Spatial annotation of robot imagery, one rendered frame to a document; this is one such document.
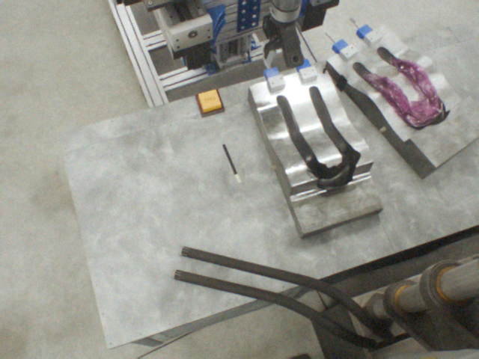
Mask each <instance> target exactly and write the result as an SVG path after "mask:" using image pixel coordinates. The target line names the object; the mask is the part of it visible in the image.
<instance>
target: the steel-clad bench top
mask: <svg viewBox="0 0 479 359"><path fill-rule="evenodd" d="M400 41H401V42H402V43H403V44H404V45H405V46H407V47H409V48H410V49H413V50H415V52H417V53H420V54H422V55H425V56H427V57H428V58H429V59H430V60H432V61H433V63H434V64H435V65H436V67H437V68H438V69H439V71H441V73H442V75H443V76H444V77H445V79H446V81H447V83H448V84H449V85H450V86H451V88H452V89H453V90H454V92H455V93H457V94H458V96H459V97H460V98H461V99H462V100H464V99H466V98H467V97H469V96H470V97H471V98H472V99H473V100H474V101H475V102H476V103H477V104H478V105H479V19H473V20H471V21H468V22H462V23H459V24H456V25H451V26H448V27H444V28H440V29H436V30H433V31H428V32H424V34H423V33H422V34H419V35H417V36H414V37H408V38H405V39H402V40H400ZM330 78H331V80H332V82H333V85H334V86H335V90H336V93H337V95H338V98H339V100H340V101H341V104H342V106H343V108H344V110H345V113H346V115H347V118H348V120H349V122H350V123H351V124H352V126H353V127H354V128H356V130H357V132H358V133H359V134H360V136H362V138H363V139H364V141H365V142H366V144H367V146H368V148H370V151H371V153H372V156H373V160H374V163H373V166H372V168H371V169H370V175H371V178H372V180H373V183H374V185H375V187H376V190H377V192H378V194H379V197H380V199H381V201H382V205H383V206H384V209H383V210H382V211H381V212H380V213H378V214H376V215H374V216H371V217H367V218H363V219H361V220H358V221H354V222H351V223H348V224H345V225H341V226H338V227H336V228H334V229H331V230H327V231H324V232H321V233H318V234H314V235H311V236H307V237H305V238H302V239H301V238H300V236H299V233H298V232H297V229H296V225H295V223H294V221H293V217H292V215H291V212H290V209H289V206H288V205H287V201H286V198H284V194H283V192H282V190H281V186H280V183H279V181H278V178H277V176H276V173H275V170H270V169H269V167H271V166H273V165H272V163H271V161H270V158H269V154H268V152H267V150H266V147H265V144H264V142H263V138H262V136H261V133H260V130H259V129H258V127H257V124H256V121H255V119H254V115H253V113H252V110H251V107H250V104H249V102H248V89H249V85H255V84H257V83H261V82H266V79H265V77H262V78H259V79H253V80H251V81H247V82H242V83H239V84H236V85H230V86H227V87H224V88H219V89H218V91H219V93H220V95H221V98H222V102H223V104H224V107H225V112H222V113H218V114H214V115H210V116H208V117H201V113H200V111H199V108H198V104H197V102H196V99H195V96H190V97H187V98H184V99H179V100H175V101H173V102H167V104H164V105H159V106H156V107H152V108H147V109H144V110H141V111H136V112H133V113H129V114H125V115H122V116H121V117H116V118H112V119H110V120H104V121H101V122H98V123H93V124H90V125H87V126H81V127H79V128H78V129H73V130H70V131H66V132H62V133H58V135H59V138H60V143H61V149H62V153H63V156H64V163H65V166H66V170H67V177H68V180H69V184H70V190H71V194H72V197H73V200H74V205H75V208H76V214H77V218H78V222H79V228H80V233H81V236H82V242H83V246H84V250H85V256H86V258H87V260H88V267H89V270H90V273H91V280H92V284H93V288H94V294H95V298H96V301H97V308H99V312H100V318H101V322H102V326H103V332H104V335H105V339H106V345H107V349H112V348H114V347H117V346H121V345H123V344H125V343H130V342H132V341H135V340H139V339H141V338H145V337H149V336H151V335H154V334H156V333H158V332H161V331H165V330H168V329H170V328H175V327H177V326H180V325H184V324H186V323H189V322H194V321H196V320H199V319H202V318H205V317H208V316H212V315H214V314H216V313H219V312H222V311H224V310H228V309H231V308H234V307H238V306H240V305H243V304H247V303H250V302H253V301H256V300H257V299H254V298H248V296H244V295H238V294H234V293H230V292H225V291H221V290H217V289H211V288H207V287H203V286H198V285H194V284H190V283H187V282H184V281H181V280H175V279H171V272H172V270H173V269H175V270H180V271H186V272H189V273H193V274H199V275H203V276H208V277H213V278H217V279H221V280H227V281H230V282H231V283H238V284H241V285H244V286H251V287H254V288H258V289H265V290H268V291H271V292H277V293H279V292H282V291H284V290H288V289H292V288H294V287H297V286H299V285H296V284H292V283H290V282H286V281H282V280H277V279H274V278H270V277H264V276H261V275H257V274H252V273H248V272H244V271H239V270H236V269H230V268H229V267H226V266H221V265H216V264H213V263H208V262H204V261H200V260H195V259H191V258H188V257H182V256H180V255H179V253H178V252H179V248H180V246H181V245H182V246H186V247H189V248H195V249H198V250H202V251H208V252H212V253H215V254H218V255H222V256H225V257H230V258H234V259H238V260H244V261H248V262H251V263H257V264H261V265H264V266H269V267H273V268H274V269H280V270H283V271H289V272H292V273H296V274H302V275H305V276H309V277H313V278H316V279H320V278H323V277H327V276H330V275H333V274H337V273H339V272H342V271H344V270H347V269H351V268H353V267H356V266H360V265H362V264H365V263H369V262H372V261H374V260H378V259H381V257H385V256H388V255H391V254H395V253H397V252H400V251H404V250H407V249H410V248H413V247H416V246H419V245H421V244H424V243H426V242H430V241H433V240H434V239H439V238H442V237H444V236H448V235H451V234H453V233H456V232H458V231H461V230H464V229H467V228H470V227H474V226H477V225H479V139H477V141H476V142H474V143H473V144H472V145H469V146H468V147H467V148H465V149H464V150H463V151H461V152H460V153H458V154H457V155H456V156H455V157H454V158H453V159H451V160H449V161H448V162H446V163H445V164H444V165H443V166H441V167H440V168H438V169H437V170H436V171H434V173H432V174H431V175H429V176H428V177H426V178H425V179H423V180H422V179H421V178H420V177H419V175H417V174H416V173H415V172H414V171H413V169H412V168H411V167H410V166H409V165H408V164H407V162H406V161H405V160H404V159H403V157H402V156H401V155H400V154H399V153H398V152H397V151H396V150H395V149H394V148H393V147H392V146H391V145H390V143H389V141H388V140H387V139H386V138H384V137H383V136H382V134H381V133H380V132H379V131H378V129H377V128H376V127H375V126H374V125H373V124H372V123H371V121H369V120H368V119H367V118H366V117H365V115H364V113H363V112H362V111H361V110H360V109H359V107H358V106H357V105H355V104H354V103H353V101H352V100H351V99H350V98H349V97H348V96H347V94H346V93H345V92H344V91H343V92H340V91H339V90H338V88H337V87H336V84H337V83H336V82H335V80H334V79H333V78H332V77H331V76H330ZM237 94H238V95H237ZM223 144H225V145H226V147H227V150H228V152H229V155H230V157H231V161H232V162H233V163H234V166H235V168H236V170H237V173H238V176H239V178H240V181H241V182H237V178H236V177H235V174H234V171H232V168H231V165H230V163H229V161H228V158H227V156H226V153H225V150H224V148H223V146H222V145H223Z"/></svg>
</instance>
